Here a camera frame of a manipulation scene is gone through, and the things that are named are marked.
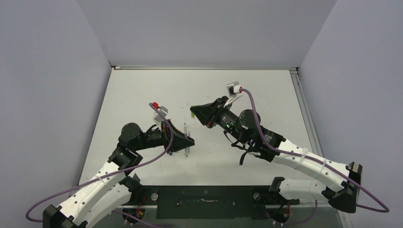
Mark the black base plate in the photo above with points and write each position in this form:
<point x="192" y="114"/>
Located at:
<point x="206" y="202"/>

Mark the aluminium frame rail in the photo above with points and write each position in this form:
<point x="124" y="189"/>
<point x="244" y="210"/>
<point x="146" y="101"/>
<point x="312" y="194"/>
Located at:
<point x="202" y="68"/>
<point x="310" y="126"/>

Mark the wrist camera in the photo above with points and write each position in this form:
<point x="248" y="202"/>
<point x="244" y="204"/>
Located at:
<point x="234" y="92"/>
<point x="158" y="117"/>

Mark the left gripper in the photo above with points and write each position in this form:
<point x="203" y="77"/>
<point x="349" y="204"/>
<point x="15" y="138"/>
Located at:
<point x="179" y="141"/>

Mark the green pen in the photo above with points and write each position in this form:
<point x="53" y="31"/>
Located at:
<point x="185" y="132"/>

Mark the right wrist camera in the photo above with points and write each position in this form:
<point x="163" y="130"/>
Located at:
<point x="234" y="92"/>

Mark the aluminium frame rail back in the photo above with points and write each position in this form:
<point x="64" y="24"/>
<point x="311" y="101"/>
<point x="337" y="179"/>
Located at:
<point x="202" y="68"/>

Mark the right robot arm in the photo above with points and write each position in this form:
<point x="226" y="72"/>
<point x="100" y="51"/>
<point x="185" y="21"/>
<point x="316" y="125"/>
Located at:
<point x="264" y="144"/>

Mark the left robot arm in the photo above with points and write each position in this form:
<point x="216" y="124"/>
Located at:
<point x="113" y="186"/>

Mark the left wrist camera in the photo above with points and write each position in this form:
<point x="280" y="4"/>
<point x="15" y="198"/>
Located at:
<point x="158" y="117"/>

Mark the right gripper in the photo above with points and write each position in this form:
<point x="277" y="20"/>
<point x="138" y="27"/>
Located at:
<point x="208" y="113"/>

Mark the purple pen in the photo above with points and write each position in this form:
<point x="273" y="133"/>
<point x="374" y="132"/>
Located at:
<point x="189" y="141"/>

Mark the aluminium frame rail right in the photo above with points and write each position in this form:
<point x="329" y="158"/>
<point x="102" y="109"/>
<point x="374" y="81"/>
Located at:
<point x="310" y="126"/>

